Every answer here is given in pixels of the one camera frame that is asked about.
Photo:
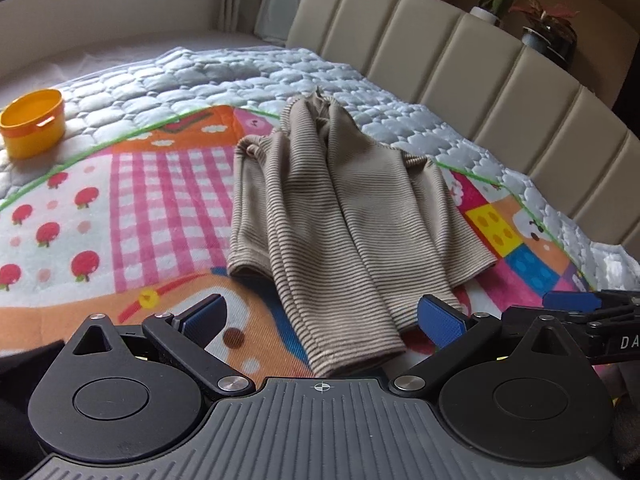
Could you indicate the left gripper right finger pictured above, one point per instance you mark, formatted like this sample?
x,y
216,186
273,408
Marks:
x,y
460,342

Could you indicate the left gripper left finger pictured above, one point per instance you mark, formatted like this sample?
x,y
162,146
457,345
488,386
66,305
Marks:
x,y
180,339

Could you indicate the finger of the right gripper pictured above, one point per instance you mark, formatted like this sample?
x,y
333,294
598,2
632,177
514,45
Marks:
x,y
582,302

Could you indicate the beige striped knit garment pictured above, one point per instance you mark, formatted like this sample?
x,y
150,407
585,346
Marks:
x,y
351,232

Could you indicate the colourful cartoon play mat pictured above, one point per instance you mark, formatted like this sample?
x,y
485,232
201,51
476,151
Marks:
x,y
143,227

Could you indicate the beige padded headboard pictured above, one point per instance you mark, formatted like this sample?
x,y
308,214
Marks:
x,y
530,114

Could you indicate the grey quilted mattress pad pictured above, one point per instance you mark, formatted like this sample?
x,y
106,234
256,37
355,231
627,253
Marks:
x,y
110,91

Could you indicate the orange plastic round container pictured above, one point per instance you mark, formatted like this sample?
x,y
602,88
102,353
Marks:
x,y
33,123

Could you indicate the red-leaf plant in dark pot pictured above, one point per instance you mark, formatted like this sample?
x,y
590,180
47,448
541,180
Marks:
x,y
549,30

